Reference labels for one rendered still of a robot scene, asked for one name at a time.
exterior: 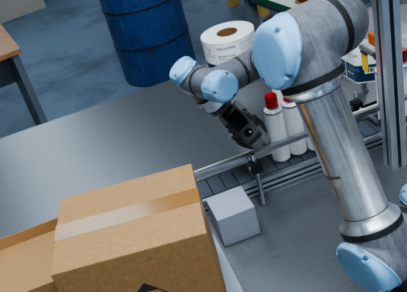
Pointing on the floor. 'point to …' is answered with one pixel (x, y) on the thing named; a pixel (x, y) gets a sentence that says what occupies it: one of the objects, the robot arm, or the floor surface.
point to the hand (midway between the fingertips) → (267, 147)
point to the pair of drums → (146, 31)
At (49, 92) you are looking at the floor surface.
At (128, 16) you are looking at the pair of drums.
